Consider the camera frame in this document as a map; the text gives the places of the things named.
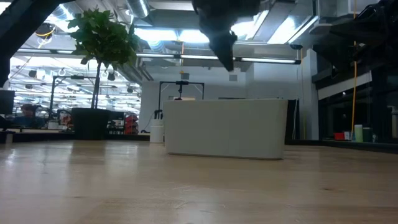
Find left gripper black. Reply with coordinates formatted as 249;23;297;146
191;0;262;72

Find grey rectangular basket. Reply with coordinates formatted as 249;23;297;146
162;98;289;161

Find white pill bottle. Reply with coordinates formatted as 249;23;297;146
149;119;165;144

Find long ceiling light bar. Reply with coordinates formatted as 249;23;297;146
136;52;302;65

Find red shelf items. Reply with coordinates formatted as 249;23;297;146
124;113;140;135

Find green leafy plant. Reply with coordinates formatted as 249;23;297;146
67;8;142;110

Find black plant pot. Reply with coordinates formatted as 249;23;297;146
70;107;112;141

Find light green cup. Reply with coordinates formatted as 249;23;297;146
354;124;364;143

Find person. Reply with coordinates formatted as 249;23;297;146
12;103;46;129

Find black monitor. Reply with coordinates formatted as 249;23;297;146
0;89;16;116

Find black camera stand frame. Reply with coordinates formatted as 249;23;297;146
157;80;205;121
49;74;100;121

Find silver ventilation duct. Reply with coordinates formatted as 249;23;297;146
125;0;150;19

